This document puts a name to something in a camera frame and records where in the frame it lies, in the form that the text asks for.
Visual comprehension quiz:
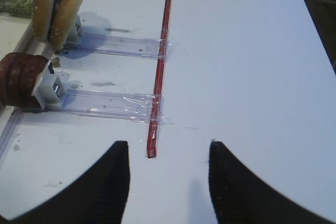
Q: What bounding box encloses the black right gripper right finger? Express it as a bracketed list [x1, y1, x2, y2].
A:
[208, 141, 329, 223]

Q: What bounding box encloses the sesame bun top front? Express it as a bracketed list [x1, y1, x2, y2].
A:
[49, 0, 83, 52]

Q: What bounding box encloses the white pusher block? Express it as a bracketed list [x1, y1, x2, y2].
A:
[31, 60, 66, 109]

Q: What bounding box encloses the red straw strip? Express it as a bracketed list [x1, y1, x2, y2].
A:
[146, 0, 172, 158]

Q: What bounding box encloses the sesame bun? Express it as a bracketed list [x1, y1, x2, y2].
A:
[32, 0, 58, 42]
[49, 0, 83, 52]

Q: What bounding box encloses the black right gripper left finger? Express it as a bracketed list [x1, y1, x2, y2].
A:
[1, 141, 130, 223]

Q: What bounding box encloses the stack of sausage slices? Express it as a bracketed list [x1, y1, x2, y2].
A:
[1, 52, 48, 108]

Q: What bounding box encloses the clear rail for sausage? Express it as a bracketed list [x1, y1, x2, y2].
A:
[45, 89, 162, 123]

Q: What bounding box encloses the green lettuce in container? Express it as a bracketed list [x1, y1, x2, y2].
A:
[1, 0, 33, 18]

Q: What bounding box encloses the clear rail for buns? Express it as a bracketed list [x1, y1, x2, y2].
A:
[56, 33, 167, 59]

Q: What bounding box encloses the sesame bun top rear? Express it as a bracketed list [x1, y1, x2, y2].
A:
[32, 0, 58, 42]

